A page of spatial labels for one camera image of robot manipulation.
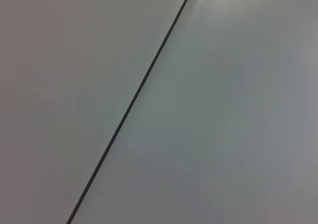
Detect black wall panel joint strip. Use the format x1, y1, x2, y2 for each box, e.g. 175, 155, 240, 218
65, 0, 197, 224

